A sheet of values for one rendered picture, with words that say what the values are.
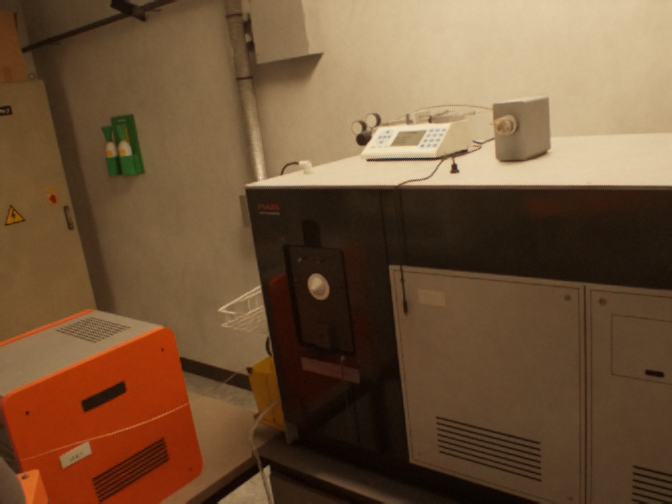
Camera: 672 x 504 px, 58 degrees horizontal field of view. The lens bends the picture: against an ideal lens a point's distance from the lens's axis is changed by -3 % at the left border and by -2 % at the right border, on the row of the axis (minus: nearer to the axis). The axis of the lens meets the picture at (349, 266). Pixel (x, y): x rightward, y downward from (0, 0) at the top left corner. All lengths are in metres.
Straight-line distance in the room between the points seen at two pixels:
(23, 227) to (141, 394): 2.86
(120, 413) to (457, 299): 0.82
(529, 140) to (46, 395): 1.15
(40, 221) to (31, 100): 0.76
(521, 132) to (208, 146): 2.27
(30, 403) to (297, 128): 1.87
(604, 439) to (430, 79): 1.63
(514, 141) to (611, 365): 0.51
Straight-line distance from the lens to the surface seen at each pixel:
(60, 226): 4.42
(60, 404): 1.46
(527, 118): 1.36
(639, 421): 1.17
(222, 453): 1.81
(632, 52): 2.19
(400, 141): 1.60
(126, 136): 3.98
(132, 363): 1.53
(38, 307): 4.40
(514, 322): 1.17
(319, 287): 1.40
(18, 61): 4.41
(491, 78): 2.35
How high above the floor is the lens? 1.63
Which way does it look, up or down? 16 degrees down
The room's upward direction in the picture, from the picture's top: 7 degrees counter-clockwise
